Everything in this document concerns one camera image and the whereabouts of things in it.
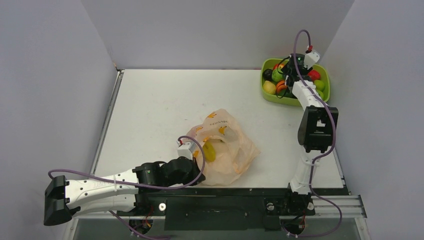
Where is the red apple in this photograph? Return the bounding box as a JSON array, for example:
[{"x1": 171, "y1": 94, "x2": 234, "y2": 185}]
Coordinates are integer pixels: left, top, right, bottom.
[{"x1": 273, "y1": 63, "x2": 285, "y2": 70}]

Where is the yellow lemon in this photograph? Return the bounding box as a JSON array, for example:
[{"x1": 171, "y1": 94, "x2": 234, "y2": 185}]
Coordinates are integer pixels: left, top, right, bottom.
[{"x1": 262, "y1": 80, "x2": 277, "y2": 95}]

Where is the aluminium table rail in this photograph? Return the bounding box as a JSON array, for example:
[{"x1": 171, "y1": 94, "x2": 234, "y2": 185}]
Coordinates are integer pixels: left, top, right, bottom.
[{"x1": 62, "y1": 69, "x2": 125, "y2": 240}]

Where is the green guava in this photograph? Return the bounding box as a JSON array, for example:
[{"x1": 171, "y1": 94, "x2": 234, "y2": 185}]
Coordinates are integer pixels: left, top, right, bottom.
[{"x1": 271, "y1": 68, "x2": 286, "y2": 83}]

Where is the orange fruit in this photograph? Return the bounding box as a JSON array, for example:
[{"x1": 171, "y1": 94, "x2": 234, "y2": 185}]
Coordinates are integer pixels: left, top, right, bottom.
[{"x1": 275, "y1": 80, "x2": 288, "y2": 95}]

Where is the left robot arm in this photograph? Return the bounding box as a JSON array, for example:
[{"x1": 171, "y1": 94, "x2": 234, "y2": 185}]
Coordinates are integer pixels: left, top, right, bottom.
[{"x1": 43, "y1": 156, "x2": 206, "y2": 226}]

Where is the translucent orange plastic bag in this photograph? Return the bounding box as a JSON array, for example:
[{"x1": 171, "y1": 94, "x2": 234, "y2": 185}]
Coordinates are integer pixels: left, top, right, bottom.
[{"x1": 187, "y1": 108, "x2": 261, "y2": 186}]

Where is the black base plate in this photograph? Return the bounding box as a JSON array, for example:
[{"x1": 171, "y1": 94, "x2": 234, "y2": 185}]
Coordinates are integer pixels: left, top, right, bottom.
[{"x1": 117, "y1": 187, "x2": 333, "y2": 231}]

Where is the green plastic fruit tray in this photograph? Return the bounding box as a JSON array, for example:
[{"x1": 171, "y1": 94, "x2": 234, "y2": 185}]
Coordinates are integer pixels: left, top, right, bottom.
[{"x1": 261, "y1": 58, "x2": 331, "y2": 107}]

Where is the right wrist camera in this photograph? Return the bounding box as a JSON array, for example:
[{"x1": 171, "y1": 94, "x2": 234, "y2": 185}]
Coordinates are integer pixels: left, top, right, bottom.
[{"x1": 303, "y1": 49, "x2": 321, "y2": 70}]

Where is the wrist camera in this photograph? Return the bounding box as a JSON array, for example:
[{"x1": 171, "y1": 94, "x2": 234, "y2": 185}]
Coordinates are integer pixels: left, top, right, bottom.
[
  {"x1": 303, "y1": 49, "x2": 321, "y2": 70},
  {"x1": 177, "y1": 140, "x2": 198, "y2": 160}
]

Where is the green apple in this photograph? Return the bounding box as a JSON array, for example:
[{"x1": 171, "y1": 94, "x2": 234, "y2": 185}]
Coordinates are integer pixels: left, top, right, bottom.
[{"x1": 313, "y1": 79, "x2": 326, "y2": 92}]

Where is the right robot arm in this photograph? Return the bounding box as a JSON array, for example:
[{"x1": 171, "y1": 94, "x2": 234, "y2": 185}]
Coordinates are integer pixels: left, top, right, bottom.
[{"x1": 281, "y1": 50, "x2": 338, "y2": 216}]

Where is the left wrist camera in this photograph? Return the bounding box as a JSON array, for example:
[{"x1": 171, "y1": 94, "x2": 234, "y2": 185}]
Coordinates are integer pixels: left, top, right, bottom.
[{"x1": 177, "y1": 140, "x2": 198, "y2": 160}]

